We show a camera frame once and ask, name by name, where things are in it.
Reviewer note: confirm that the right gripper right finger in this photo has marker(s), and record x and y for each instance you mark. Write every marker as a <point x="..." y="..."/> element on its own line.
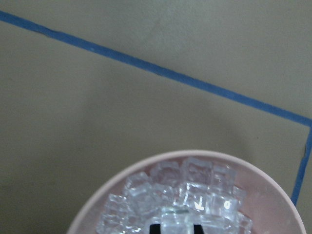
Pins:
<point x="198" y="229"/>

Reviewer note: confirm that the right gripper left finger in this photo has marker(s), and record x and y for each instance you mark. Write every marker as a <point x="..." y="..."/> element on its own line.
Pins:
<point x="155" y="229"/>

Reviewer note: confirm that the pink bowl of ice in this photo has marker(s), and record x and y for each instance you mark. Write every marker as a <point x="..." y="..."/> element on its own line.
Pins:
<point x="266" y="204"/>

